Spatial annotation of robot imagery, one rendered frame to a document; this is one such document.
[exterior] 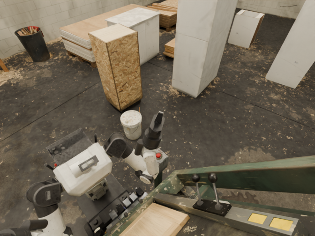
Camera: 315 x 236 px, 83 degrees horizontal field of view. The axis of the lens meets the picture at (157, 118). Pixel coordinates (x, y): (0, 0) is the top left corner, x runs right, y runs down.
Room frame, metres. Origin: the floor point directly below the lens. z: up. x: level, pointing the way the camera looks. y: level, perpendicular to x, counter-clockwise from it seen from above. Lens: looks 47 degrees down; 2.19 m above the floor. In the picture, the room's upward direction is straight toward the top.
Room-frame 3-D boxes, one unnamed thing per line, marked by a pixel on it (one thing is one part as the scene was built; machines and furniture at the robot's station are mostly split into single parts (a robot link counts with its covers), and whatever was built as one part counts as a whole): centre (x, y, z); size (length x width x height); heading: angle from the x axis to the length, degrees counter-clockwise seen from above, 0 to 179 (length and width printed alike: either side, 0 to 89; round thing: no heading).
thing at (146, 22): (4.01, 0.49, 0.48); 1.00 x 0.64 x 0.95; 143
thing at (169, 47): (4.15, -0.49, 0.15); 0.61 x 0.52 x 0.31; 143
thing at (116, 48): (2.41, 0.59, 0.63); 0.50 x 0.42 x 1.25; 134
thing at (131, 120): (1.70, 0.37, 0.24); 0.32 x 0.30 x 0.47; 143
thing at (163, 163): (0.75, -0.01, 0.84); 0.12 x 0.12 x 0.18; 43
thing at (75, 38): (4.84, 1.10, 0.32); 2.45 x 1.06 x 0.65; 143
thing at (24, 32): (4.03, 2.85, 0.34); 0.53 x 0.51 x 0.68; 53
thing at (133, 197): (0.40, 0.27, 0.69); 0.50 x 0.14 x 0.24; 133
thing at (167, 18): (6.88, -0.68, 0.23); 2.45 x 1.03 x 0.45; 143
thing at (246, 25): (4.90, -2.32, 0.36); 0.58 x 0.45 x 0.72; 53
